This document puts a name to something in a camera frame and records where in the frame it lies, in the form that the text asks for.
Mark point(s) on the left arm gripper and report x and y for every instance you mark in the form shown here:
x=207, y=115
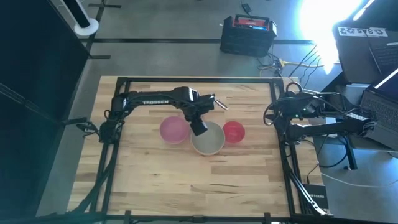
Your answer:
x=200, y=107

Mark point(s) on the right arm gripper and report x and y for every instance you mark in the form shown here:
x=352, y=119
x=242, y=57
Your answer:
x=286, y=107

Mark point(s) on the grey bowl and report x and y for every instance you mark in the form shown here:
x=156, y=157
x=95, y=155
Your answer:
x=211, y=143

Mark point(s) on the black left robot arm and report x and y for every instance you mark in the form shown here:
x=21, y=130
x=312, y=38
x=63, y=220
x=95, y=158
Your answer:
x=149, y=97

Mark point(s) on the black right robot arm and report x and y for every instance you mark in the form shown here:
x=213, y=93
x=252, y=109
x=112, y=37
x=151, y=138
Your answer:
x=326, y=129

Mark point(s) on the pink bowl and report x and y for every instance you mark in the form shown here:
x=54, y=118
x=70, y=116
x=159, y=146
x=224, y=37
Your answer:
x=172, y=130

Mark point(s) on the large red bowl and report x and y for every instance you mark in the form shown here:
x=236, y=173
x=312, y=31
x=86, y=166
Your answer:
x=234, y=132

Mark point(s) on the white box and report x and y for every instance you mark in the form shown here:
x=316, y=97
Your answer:
x=331, y=119

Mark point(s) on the grey side desk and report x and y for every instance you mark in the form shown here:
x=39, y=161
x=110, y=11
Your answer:
x=354, y=90

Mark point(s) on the red and black power station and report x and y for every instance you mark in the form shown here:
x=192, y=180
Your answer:
x=247, y=37

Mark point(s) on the open grey laptop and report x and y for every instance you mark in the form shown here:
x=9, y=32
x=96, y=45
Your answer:
x=382, y=109

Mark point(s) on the black floor tape strip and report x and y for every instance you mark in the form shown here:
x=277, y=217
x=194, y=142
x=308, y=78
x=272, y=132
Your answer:
x=155, y=40

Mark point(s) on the white paper marker strip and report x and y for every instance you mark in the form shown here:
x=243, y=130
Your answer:
x=362, y=32

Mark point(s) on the black power adapter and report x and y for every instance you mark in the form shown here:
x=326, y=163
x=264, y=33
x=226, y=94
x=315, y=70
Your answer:
x=246, y=7

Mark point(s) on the dark laptop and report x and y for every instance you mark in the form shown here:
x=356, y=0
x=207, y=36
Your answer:
x=385, y=53

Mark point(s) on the white tower fan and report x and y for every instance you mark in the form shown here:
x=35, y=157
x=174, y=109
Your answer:
x=85, y=25

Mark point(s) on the large black cabinet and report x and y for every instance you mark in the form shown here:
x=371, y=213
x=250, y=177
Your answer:
x=37, y=68

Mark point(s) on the black aluminium table frame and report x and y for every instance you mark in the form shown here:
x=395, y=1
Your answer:
x=192, y=80

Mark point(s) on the black network switch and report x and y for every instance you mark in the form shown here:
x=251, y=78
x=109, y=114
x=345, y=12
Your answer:
x=315, y=196

